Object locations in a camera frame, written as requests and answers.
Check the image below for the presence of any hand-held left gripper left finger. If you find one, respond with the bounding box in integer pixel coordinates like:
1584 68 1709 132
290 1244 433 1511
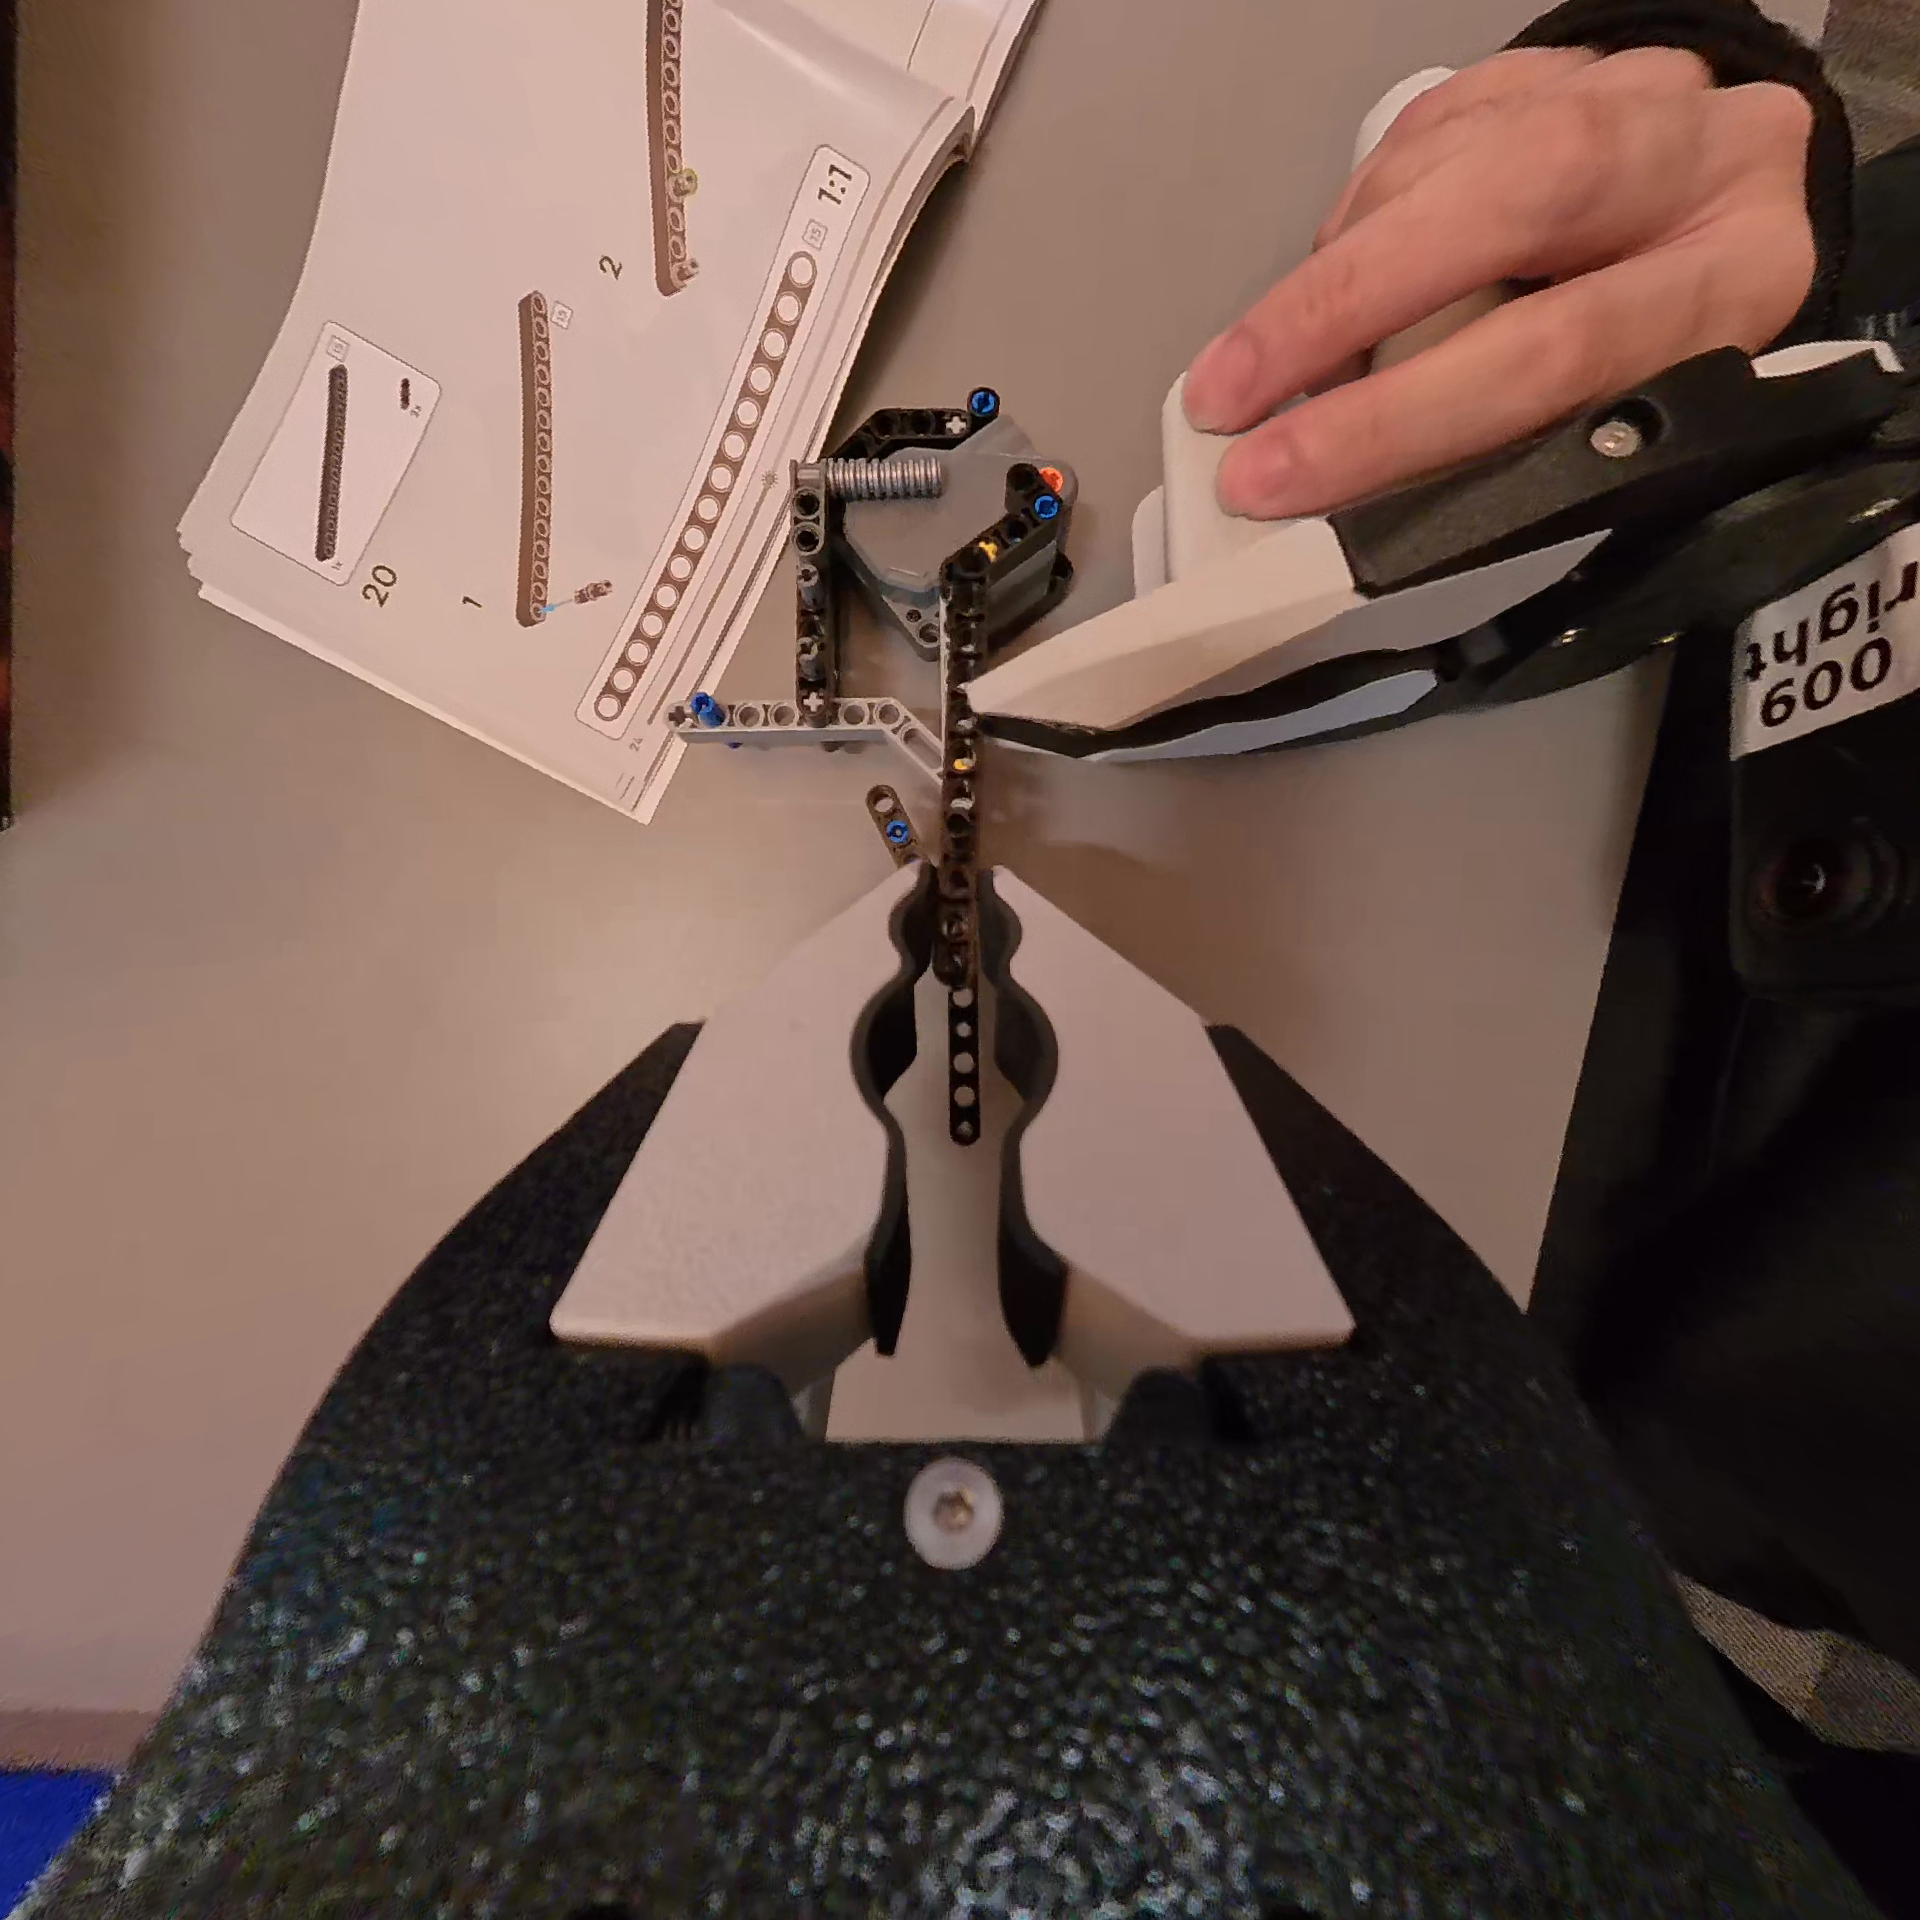
547 865 924 1440

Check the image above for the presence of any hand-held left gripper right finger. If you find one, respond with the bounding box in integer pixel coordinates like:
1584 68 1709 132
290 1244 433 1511
981 869 1360 1440

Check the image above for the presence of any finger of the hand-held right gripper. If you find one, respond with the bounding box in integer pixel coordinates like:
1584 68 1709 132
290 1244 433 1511
977 664 1454 769
964 366 1596 730

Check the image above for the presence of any white instruction booklet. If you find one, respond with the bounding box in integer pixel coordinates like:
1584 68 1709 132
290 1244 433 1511
176 0 1043 824

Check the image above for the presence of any grey desk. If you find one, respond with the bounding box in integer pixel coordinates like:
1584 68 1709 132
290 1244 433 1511
0 0 1697 1728

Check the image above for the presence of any grey black toy brick assembly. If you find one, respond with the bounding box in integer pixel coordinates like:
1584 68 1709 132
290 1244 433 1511
669 385 1082 1150

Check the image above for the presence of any person's right hand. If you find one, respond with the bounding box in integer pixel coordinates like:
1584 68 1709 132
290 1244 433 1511
1184 43 1823 520

